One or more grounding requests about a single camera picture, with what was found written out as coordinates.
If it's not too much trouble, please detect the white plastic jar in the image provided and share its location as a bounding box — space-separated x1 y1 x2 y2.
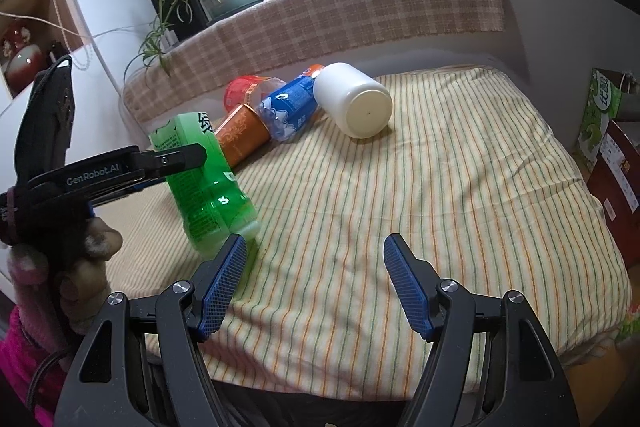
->
313 62 393 140

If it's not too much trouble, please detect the person's left forearm pink sleeve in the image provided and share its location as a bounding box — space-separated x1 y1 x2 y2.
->
0 277 73 427

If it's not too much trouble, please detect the red figurine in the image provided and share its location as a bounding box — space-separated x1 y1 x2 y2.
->
0 19 38 58

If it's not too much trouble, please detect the orange paper cup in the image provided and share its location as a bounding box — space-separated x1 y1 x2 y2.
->
214 103 272 168

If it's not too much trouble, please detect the blue label plastic bottle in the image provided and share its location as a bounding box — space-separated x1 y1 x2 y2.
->
257 63 327 142

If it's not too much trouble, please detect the red ceramic pot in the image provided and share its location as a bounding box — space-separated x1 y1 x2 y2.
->
4 47 48 94

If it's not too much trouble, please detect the white headboard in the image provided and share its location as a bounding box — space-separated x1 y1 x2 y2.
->
495 0 640 148

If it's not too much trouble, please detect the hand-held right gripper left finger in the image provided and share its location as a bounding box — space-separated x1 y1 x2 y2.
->
52 233 249 427

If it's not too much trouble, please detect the person's left hand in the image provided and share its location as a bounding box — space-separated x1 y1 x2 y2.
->
7 214 124 339

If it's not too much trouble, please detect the red transparent cup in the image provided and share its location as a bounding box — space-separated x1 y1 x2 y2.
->
223 76 287 115

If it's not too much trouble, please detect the green cardboard box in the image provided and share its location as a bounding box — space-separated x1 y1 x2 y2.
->
577 68 627 172

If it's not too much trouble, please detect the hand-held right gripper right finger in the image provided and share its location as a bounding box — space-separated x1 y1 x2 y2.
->
382 233 581 427

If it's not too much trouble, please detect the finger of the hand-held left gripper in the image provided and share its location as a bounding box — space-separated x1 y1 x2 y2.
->
90 177 170 209
27 143 209 196

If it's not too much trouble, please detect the black cable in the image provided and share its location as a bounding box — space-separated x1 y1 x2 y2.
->
26 349 71 427

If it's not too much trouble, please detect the red cardboard box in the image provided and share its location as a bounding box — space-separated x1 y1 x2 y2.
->
586 119 640 228

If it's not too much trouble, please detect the striped bed sheet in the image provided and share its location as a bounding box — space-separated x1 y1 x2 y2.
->
97 64 633 395

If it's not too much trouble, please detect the plaid cloth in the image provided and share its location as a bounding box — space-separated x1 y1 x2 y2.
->
122 0 506 135

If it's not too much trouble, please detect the white cable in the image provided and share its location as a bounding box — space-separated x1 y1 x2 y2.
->
0 9 161 70

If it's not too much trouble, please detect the green plastic bottle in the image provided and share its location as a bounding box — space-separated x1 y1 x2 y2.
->
148 112 262 260

